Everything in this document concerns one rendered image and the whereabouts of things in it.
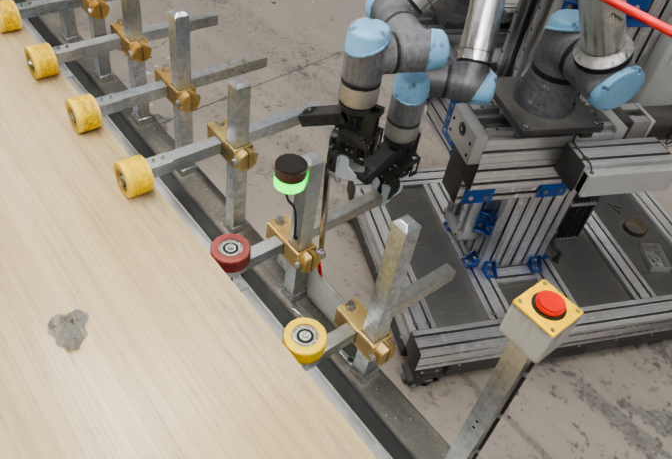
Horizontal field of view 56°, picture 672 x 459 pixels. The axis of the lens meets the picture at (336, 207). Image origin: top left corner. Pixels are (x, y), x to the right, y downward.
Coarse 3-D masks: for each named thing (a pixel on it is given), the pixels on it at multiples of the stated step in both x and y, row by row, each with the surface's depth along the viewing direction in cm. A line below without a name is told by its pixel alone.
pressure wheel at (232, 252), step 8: (216, 240) 128; (224, 240) 129; (232, 240) 129; (240, 240) 129; (216, 248) 126; (224, 248) 127; (232, 248) 127; (240, 248) 128; (248, 248) 128; (216, 256) 125; (224, 256) 125; (232, 256) 125; (240, 256) 126; (248, 256) 127; (224, 264) 125; (232, 264) 125; (240, 264) 126; (232, 272) 127; (232, 280) 134
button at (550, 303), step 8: (536, 296) 85; (544, 296) 85; (552, 296) 85; (560, 296) 85; (536, 304) 85; (544, 304) 84; (552, 304) 84; (560, 304) 84; (544, 312) 84; (552, 312) 84; (560, 312) 84
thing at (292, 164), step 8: (280, 160) 116; (288, 160) 117; (296, 160) 117; (280, 168) 115; (288, 168) 115; (296, 168) 115; (304, 168) 116; (304, 192) 122; (288, 200) 122; (296, 216) 127; (296, 224) 129; (296, 232) 131
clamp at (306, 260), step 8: (272, 224) 138; (288, 224) 139; (272, 232) 138; (280, 232) 137; (288, 232) 137; (288, 240) 135; (288, 248) 135; (312, 248) 135; (288, 256) 136; (296, 256) 133; (304, 256) 133; (312, 256) 133; (296, 264) 133; (304, 264) 133; (312, 264) 135; (304, 272) 135
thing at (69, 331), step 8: (72, 312) 110; (80, 312) 112; (56, 320) 109; (64, 320) 110; (72, 320) 110; (80, 320) 110; (48, 328) 109; (56, 328) 108; (64, 328) 108; (72, 328) 109; (80, 328) 109; (56, 336) 108; (64, 336) 107; (72, 336) 109; (80, 336) 108; (56, 344) 107; (64, 344) 107; (72, 344) 106; (80, 344) 108
